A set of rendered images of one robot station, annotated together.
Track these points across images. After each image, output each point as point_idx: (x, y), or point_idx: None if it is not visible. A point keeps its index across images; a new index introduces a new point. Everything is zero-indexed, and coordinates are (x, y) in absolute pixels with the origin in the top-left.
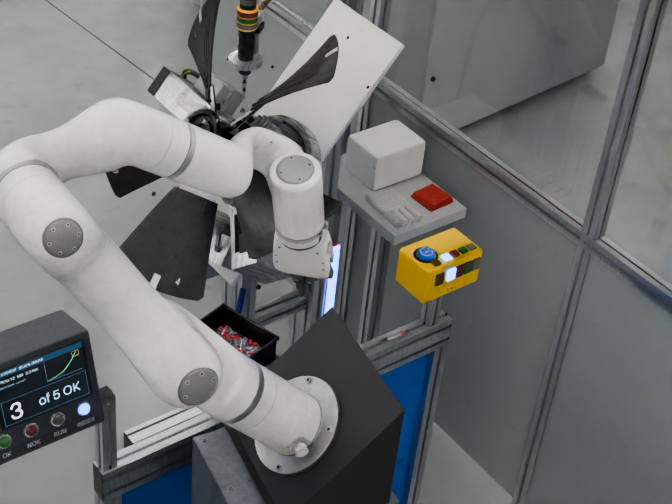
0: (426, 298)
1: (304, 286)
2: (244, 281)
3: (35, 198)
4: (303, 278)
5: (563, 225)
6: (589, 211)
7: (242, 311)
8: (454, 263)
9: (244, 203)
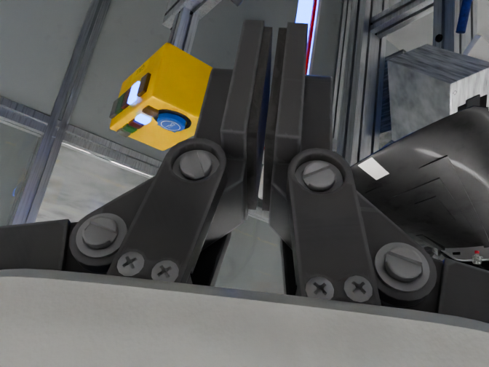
0: (161, 51)
1: (244, 121)
2: (450, 42)
3: None
4: (269, 178)
5: (91, 141)
6: (49, 164)
7: (451, 2)
8: (129, 110)
9: (483, 205)
